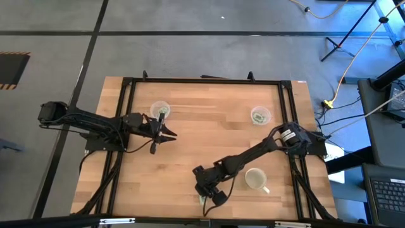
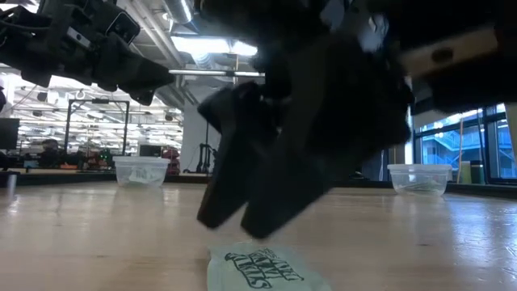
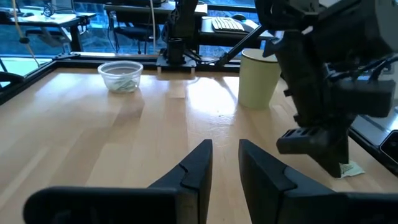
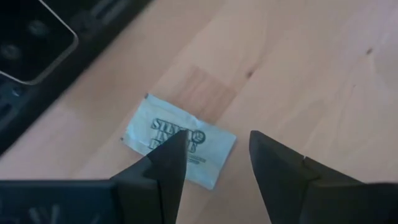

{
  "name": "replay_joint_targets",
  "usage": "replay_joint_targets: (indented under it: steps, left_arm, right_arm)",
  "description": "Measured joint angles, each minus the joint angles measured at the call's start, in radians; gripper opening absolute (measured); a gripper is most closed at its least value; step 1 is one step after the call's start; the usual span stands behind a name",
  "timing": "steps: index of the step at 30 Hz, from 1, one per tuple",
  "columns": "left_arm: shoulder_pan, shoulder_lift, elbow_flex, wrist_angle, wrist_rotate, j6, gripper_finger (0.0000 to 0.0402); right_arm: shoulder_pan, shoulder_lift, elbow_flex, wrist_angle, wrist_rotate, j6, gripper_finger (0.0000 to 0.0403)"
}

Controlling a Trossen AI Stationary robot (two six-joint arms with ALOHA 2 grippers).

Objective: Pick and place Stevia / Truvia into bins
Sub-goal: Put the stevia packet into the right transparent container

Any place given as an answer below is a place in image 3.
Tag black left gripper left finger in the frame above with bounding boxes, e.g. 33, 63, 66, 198
22, 139, 214, 224

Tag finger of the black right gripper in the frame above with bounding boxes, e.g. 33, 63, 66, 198
275, 126, 342, 176
338, 132, 351, 179

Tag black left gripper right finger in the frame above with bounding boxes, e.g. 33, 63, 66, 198
238, 139, 398, 224

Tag pale yellow paper cup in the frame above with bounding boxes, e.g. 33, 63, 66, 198
238, 48, 282, 110

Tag white keyboard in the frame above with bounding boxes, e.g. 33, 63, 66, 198
211, 17, 246, 33

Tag black keyboard desk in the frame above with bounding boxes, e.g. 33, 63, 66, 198
198, 15, 276, 49

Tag clear plastic bowl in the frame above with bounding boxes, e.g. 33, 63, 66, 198
97, 60, 144, 95

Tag black office chair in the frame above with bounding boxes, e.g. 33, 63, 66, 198
107, 12, 162, 55

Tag black curved part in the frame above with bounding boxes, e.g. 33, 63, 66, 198
0, 71, 26, 84

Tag dark desk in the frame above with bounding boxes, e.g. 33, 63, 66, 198
104, 1, 208, 19

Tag white-topped desk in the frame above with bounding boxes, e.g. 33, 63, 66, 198
0, 9, 98, 53

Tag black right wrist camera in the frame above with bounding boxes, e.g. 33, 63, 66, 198
328, 78, 396, 119

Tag black frame strut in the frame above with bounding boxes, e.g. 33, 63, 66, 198
216, 24, 269, 68

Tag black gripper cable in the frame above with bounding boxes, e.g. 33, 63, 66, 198
325, 53, 398, 82

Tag white cable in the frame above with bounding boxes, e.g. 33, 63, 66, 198
149, 0, 157, 54

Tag yellow rope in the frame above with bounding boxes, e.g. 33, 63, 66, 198
11, 0, 42, 68

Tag black cable bundle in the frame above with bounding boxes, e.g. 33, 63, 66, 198
41, 2, 63, 19

